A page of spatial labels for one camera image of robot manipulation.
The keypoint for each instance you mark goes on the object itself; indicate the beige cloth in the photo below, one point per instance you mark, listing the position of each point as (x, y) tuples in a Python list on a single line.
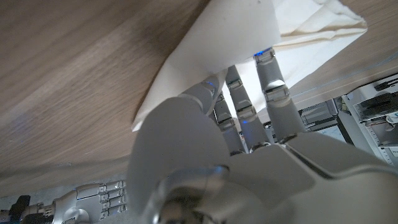
[(224, 31)]

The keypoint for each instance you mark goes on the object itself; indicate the grey equipment case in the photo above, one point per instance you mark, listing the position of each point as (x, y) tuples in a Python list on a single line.
[(318, 113)]

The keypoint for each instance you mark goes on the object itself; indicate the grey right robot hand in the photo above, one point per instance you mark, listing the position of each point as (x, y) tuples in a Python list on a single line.
[(84, 202)]

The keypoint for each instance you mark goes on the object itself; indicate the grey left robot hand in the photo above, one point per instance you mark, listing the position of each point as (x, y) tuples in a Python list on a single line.
[(248, 186)]

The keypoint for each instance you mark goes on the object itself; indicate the white shelf cabinet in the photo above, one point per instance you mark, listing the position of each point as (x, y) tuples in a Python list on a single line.
[(373, 124)]

